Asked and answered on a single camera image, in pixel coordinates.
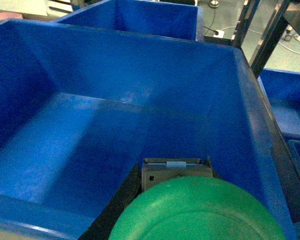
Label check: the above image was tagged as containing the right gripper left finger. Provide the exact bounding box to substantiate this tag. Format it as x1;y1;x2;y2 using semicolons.
79;163;142;240

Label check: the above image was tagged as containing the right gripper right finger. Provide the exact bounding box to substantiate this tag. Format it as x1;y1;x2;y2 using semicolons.
203;157;222;179

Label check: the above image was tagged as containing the green mushroom push button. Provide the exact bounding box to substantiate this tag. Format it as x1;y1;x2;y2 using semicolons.
110;155;296;240

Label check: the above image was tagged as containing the blue bin on left shelf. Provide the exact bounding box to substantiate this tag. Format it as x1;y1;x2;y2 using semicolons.
0;20;283;240

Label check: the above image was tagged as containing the blue bin behind target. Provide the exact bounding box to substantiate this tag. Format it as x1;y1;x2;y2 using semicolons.
55;0;204;42

